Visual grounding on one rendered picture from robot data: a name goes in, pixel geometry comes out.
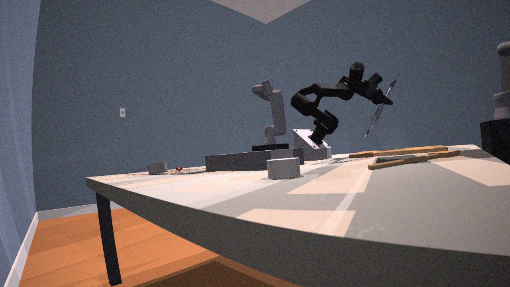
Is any light wooden board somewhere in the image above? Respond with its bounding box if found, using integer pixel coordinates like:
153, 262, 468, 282
349, 145, 448, 158

